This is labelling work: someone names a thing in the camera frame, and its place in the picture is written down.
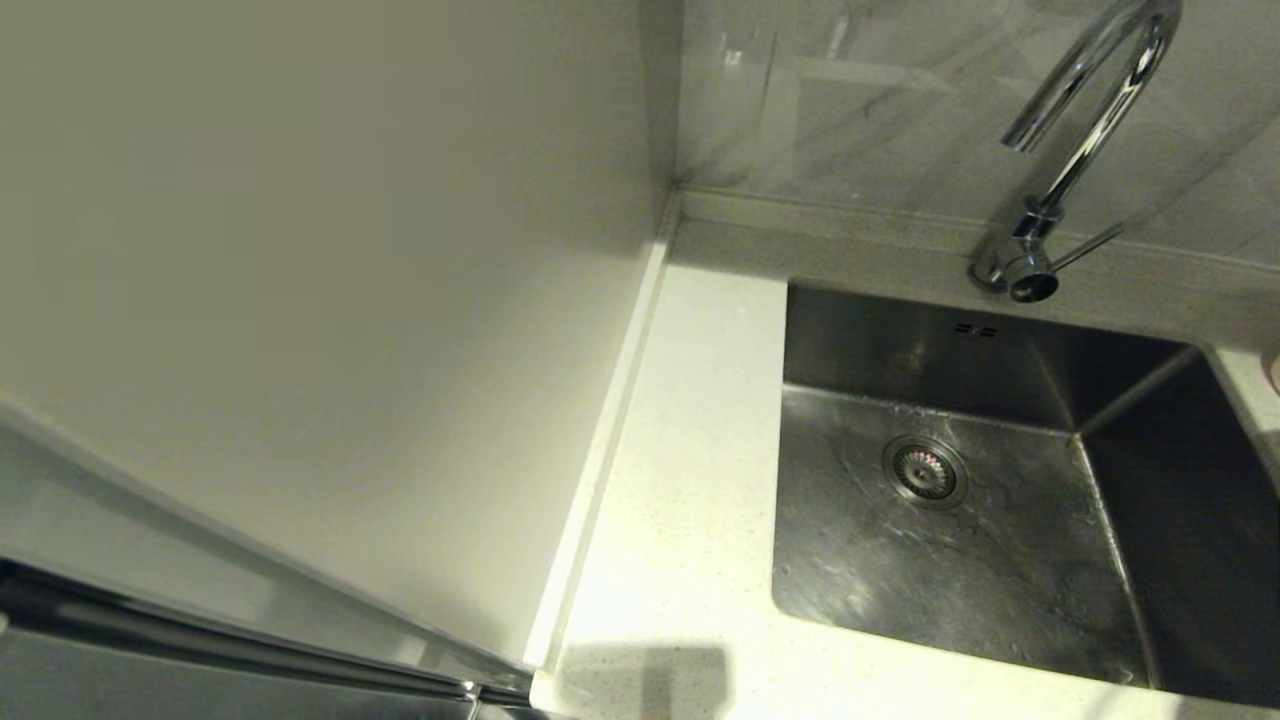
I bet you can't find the chrome gooseneck faucet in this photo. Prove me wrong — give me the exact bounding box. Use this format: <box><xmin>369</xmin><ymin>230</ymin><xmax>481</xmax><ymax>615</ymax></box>
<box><xmin>972</xmin><ymin>0</ymin><xmax>1186</xmax><ymax>304</ymax></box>

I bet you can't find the round metal drain strainer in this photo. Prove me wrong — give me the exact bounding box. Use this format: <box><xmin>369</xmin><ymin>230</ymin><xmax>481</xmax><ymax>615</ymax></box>
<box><xmin>882</xmin><ymin>433</ymin><xmax>971</xmax><ymax>511</ymax></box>

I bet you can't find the white cabinet side panel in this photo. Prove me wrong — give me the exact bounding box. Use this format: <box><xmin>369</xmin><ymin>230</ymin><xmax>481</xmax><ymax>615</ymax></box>
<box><xmin>0</xmin><ymin>0</ymin><xmax>684</xmax><ymax>669</ymax></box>

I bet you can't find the stainless steel sink basin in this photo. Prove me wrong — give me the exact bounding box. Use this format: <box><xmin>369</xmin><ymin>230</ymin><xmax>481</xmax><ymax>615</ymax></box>
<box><xmin>772</xmin><ymin>280</ymin><xmax>1280</xmax><ymax>709</ymax></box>

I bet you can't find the white countertop edge strip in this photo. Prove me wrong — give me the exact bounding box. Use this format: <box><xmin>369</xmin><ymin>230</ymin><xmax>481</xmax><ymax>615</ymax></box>
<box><xmin>525</xmin><ymin>195</ymin><xmax>681</xmax><ymax>671</ymax></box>

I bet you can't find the chrome faucet lever handle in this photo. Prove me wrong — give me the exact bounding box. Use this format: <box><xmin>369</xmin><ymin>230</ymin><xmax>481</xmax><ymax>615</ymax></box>
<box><xmin>1052</xmin><ymin>222</ymin><xmax>1129</xmax><ymax>273</ymax></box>

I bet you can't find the dark refrigerator door handle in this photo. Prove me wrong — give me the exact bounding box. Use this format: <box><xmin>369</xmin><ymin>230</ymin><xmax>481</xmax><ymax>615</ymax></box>
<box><xmin>0</xmin><ymin>560</ymin><xmax>531</xmax><ymax>703</ymax></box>

